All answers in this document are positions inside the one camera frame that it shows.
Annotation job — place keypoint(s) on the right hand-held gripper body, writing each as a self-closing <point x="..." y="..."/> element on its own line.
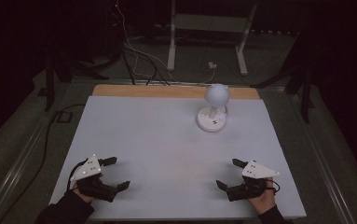
<point x="254" y="182"/>

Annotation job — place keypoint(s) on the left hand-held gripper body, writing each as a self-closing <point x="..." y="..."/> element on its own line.
<point x="87" y="169"/>

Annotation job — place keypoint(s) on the person's right hand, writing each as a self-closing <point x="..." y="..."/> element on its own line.
<point x="263" y="202"/>

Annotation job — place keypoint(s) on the person's left hand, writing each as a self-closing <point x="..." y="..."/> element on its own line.
<point x="81" y="194"/>

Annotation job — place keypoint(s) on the black floor box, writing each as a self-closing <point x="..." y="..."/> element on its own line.
<point x="64" y="117"/>

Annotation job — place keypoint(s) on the black tripod stand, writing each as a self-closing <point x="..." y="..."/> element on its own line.
<point x="49" y="87"/>
<point x="306" y="93"/>

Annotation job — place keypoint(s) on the white plug adapter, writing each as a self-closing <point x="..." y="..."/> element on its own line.
<point x="212" y="65"/>

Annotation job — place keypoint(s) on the white metal stand frame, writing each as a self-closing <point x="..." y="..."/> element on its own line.
<point x="171" y="46"/>

